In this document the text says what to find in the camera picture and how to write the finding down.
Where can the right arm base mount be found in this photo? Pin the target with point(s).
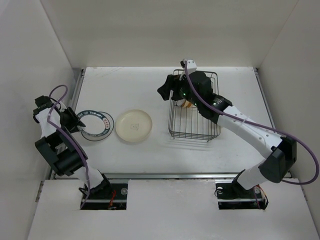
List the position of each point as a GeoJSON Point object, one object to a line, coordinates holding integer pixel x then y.
{"type": "Point", "coordinates": [230, 199]}

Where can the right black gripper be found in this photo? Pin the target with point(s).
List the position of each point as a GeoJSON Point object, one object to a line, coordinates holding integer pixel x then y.
{"type": "Point", "coordinates": [176, 83]}

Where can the white grey-ring flower plate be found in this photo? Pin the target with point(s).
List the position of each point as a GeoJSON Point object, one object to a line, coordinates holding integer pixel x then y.
{"type": "Point", "coordinates": [99, 125]}

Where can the grey wire dish rack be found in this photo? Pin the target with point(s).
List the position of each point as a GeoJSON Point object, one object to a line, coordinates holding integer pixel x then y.
{"type": "Point", "coordinates": [188, 123]}

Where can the yellow bear plate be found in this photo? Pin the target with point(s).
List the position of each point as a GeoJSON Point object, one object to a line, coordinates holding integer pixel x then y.
{"type": "Point", "coordinates": [187, 104]}

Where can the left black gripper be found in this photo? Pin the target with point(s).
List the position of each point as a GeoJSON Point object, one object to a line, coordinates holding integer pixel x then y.
{"type": "Point", "coordinates": [73, 125]}

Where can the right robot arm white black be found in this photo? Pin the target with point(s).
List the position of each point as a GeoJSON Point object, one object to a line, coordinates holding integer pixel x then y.
{"type": "Point", "coordinates": [279, 152]}

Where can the cream bear plate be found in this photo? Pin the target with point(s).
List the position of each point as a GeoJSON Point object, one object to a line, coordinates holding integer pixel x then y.
{"type": "Point", "coordinates": [133, 125]}

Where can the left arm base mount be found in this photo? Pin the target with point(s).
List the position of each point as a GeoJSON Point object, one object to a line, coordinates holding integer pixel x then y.
{"type": "Point", "coordinates": [113, 198]}

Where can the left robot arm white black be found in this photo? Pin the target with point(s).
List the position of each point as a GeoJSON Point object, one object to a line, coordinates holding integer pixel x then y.
{"type": "Point", "coordinates": [61, 150]}

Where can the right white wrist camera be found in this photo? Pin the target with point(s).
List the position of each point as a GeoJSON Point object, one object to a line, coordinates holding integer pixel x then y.
{"type": "Point", "coordinates": [189, 66]}

